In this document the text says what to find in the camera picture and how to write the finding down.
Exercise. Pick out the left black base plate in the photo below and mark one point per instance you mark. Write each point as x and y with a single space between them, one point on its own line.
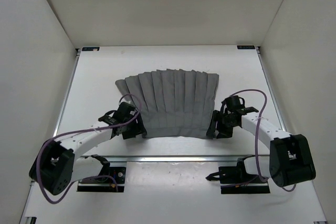
116 170

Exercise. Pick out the right blue table sticker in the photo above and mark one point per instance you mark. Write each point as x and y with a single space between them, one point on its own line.
245 47

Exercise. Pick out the left blue table sticker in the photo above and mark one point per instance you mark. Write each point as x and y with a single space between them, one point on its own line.
90 49

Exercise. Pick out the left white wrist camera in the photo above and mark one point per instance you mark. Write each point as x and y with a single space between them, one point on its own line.
128 108

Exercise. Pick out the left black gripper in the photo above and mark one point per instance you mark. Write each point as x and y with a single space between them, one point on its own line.
139 128

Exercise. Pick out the grey pleated skirt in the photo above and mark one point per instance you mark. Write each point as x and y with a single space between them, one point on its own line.
172 102

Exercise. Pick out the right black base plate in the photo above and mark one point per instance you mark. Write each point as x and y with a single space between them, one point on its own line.
235 181

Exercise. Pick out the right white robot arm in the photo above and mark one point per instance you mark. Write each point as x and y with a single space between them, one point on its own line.
289 161

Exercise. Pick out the blue table sticker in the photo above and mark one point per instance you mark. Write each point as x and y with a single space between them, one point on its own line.
245 47
90 49

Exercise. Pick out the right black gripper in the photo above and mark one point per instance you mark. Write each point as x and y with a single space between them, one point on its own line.
222 132

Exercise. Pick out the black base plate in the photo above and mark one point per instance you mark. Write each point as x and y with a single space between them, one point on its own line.
116 170
235 181

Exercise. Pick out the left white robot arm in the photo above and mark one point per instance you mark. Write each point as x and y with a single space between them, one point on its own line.
61 161

